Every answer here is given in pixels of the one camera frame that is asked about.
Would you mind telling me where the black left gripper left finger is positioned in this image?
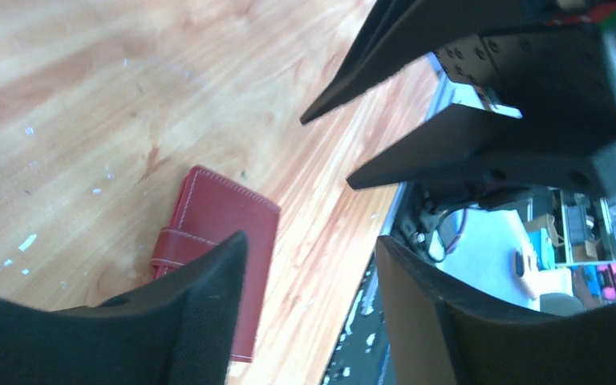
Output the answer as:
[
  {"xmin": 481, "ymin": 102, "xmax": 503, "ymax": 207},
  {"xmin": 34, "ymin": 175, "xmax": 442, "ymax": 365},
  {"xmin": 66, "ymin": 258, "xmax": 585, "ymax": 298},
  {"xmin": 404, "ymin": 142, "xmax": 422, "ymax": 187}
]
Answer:
[{"xmin": 0, "ymin": 232, "xmax": 247, "ymax": 384}]

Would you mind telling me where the storage shelf rack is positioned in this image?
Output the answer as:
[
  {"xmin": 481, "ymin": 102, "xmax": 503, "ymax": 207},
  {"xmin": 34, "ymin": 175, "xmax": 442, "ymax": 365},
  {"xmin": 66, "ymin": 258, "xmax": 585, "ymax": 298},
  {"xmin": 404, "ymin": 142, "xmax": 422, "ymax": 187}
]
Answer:
[{"xmin": 517, "ymin": 189, "xmax": 616, "ymax": 309}]

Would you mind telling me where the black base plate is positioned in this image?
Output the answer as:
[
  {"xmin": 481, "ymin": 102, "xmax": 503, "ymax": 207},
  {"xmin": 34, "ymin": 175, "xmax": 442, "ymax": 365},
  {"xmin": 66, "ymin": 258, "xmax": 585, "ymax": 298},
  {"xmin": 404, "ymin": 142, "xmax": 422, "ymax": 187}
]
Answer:
[{"xmin": 318, "ymin": 254, "xmax": 399, "ymax": 385}]

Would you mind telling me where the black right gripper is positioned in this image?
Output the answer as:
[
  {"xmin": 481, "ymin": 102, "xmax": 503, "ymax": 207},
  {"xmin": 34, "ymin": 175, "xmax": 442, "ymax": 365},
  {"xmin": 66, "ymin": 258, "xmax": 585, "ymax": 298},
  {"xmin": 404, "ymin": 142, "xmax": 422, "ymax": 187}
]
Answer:
[{"xmin": 300, "ymin": 0, "xmax": 616, "ymax": 197}]

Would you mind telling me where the red card holder wallet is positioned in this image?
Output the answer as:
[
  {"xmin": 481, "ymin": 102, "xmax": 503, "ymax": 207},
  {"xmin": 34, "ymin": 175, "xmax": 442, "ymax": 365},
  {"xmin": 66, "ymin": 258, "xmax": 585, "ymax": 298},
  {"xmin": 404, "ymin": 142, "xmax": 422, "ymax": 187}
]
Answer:
[{"xmin": 150, "ymin": 166, "xmax": 281, "ymax": 363}]

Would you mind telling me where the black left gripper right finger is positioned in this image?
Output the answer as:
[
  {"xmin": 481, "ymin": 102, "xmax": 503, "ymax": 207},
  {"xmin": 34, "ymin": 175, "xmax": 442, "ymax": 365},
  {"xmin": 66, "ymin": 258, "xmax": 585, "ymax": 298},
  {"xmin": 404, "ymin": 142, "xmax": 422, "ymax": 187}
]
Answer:
[{"xmin": 375, "ymin": 236, "xmax": 616, "ymax": 384}]

